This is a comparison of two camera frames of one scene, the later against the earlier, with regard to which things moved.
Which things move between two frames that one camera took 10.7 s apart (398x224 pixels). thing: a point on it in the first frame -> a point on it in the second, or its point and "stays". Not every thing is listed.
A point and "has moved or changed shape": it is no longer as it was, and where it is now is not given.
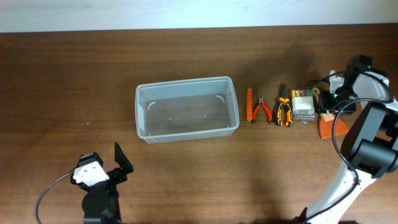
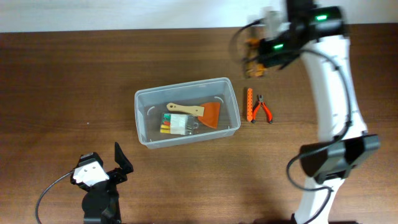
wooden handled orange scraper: [328, 124] has moved or changed shape
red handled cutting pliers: [261, 102] stays
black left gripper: [118, 174] stays
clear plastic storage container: [186, 111] stays
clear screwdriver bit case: [303, 104] -> [178, 124]
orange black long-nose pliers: [284, 101] -> [254, 68]
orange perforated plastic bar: [249, 104] stays
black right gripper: [324, 104] -> [268, 63]
